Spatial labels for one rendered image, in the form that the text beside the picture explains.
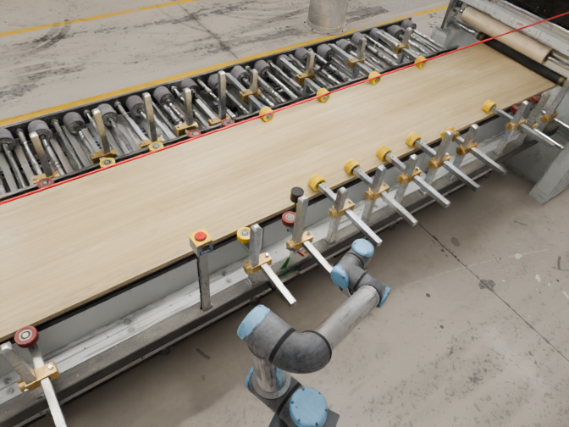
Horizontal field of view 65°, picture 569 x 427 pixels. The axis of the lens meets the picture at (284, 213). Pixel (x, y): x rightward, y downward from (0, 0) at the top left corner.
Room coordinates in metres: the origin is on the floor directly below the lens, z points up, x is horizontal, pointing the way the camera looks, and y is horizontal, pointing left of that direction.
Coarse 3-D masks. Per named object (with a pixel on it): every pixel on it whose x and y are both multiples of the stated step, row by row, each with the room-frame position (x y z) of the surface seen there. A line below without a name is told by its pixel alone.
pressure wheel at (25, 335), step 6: (18, 330) 0.74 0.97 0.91; (24, 330) 0.75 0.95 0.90; (30, 330) 0.75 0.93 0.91; (36, 330) 0.76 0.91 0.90; (18, 336) 0.72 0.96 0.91; (24, 336) 0.72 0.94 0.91; (30, 336) 0.73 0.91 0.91; (36, 336) 0.73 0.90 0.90; (18, 342) 0.70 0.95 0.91; (24, 342) 0.70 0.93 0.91; (30, 342) 0.71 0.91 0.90
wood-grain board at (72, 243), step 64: (448, 64) 3.32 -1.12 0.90; (256, 128) 2.21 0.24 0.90; (320, 128) 2.30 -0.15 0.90; (384, 128) 2.39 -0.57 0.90; (448, 128) 2.48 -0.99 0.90; (64, 192) 1.49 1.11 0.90; (128, 192) 1.55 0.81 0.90; (192, 192) 1.61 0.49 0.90; (256, 192) 1.67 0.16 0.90; (320, 192) 1.73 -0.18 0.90; (0, 256) 1.07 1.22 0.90; (64, 256) 1.12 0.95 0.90; (128, 256) 1.16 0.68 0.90; (0, 320) 0.78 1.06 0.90
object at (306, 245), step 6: (288, 228) 1.50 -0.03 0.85; (306, 246) 1.38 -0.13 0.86; (312, 246) 1.39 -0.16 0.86; (312, 252) 1.35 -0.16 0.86; (318, 252) 1.35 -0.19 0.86; (318, 258) 1.32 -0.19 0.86; (318, 264) 1.30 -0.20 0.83; (324, 264) 1.29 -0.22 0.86; (324, 270) 1.27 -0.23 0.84; (330, 270) 1.26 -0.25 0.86; (330, 276) 1.23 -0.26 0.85
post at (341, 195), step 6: (342, 192) 1.55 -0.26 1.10; (336, 198) 1.57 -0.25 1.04; (342, 198) 1.55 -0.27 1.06; (336, 204) 1.56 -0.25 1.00; (342, 204) 1.56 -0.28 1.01; (330, 222) 1.57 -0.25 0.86; (336, 222) 1.55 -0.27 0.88; (330, 228) 1.56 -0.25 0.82; (336, 228) 1.56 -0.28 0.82; (330, 234) 1.55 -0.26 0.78; (330, 240) 1.54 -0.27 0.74
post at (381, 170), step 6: (378, 168) 1.72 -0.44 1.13; (384, 168) 1.72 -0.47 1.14; (378, 174) 1.71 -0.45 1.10; (384, 174) 1.73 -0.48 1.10; (378, 180) 1.71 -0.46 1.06; (372, 186) 1.73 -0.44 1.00; (378, 186) 1.72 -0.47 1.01; (366, 204) 1.73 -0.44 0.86; (372, 204) 1.71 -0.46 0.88; (366, 210) 1.72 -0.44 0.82; (372, 210) 1.72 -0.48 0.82; (366, 216) 1.71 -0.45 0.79; (366, 222) 1.71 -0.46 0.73
